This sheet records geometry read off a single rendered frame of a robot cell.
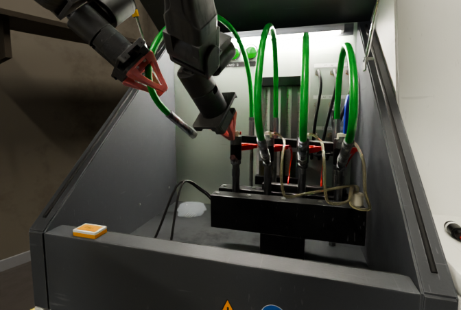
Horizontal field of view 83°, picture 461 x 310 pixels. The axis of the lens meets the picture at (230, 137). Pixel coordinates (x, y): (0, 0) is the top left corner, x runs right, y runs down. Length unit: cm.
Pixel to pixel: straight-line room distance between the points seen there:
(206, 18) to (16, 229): 245
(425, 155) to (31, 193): 252
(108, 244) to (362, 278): 41
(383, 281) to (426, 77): 43
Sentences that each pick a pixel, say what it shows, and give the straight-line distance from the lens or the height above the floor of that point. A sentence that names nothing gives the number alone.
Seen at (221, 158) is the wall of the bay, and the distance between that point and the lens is 96.
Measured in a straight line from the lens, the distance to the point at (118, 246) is 53.
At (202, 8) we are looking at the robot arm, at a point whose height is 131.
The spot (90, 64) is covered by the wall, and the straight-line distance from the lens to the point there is 272.
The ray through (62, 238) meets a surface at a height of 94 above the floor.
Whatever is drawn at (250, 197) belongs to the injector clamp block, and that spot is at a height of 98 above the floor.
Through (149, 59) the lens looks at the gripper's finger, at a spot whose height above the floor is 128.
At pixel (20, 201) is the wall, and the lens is 262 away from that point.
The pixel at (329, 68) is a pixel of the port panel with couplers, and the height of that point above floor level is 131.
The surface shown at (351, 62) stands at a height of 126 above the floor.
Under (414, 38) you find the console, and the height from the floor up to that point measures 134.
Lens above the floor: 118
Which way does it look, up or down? 6 degrees down
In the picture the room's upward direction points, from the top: straight up
